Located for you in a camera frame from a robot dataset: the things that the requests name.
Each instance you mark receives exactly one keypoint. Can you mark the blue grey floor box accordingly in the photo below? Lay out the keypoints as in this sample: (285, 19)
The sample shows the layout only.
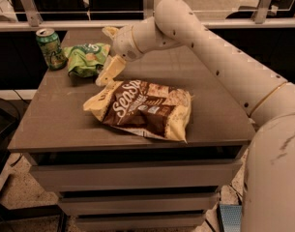
(229, 217)

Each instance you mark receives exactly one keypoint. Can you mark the metal railing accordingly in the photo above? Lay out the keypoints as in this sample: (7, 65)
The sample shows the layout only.
(42, 12)

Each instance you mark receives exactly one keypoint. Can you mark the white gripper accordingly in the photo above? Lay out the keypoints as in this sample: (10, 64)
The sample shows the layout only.
(125, 43)

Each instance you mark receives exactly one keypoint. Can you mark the green rice chip bag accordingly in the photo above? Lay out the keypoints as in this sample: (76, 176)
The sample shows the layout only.
(86, 60)

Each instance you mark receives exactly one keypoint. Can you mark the grey drawer cabinet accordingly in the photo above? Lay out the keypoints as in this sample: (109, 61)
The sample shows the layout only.
(109, 179)

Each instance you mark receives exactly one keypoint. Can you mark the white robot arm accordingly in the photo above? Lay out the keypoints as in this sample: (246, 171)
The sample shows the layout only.
(266, 97)

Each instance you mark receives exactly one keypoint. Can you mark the green soda can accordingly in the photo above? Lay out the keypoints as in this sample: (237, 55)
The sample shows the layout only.
(49, 43)

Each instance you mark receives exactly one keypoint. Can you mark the brown SeaSalt chip bag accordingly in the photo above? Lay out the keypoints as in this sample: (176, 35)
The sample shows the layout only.
(143, 108)

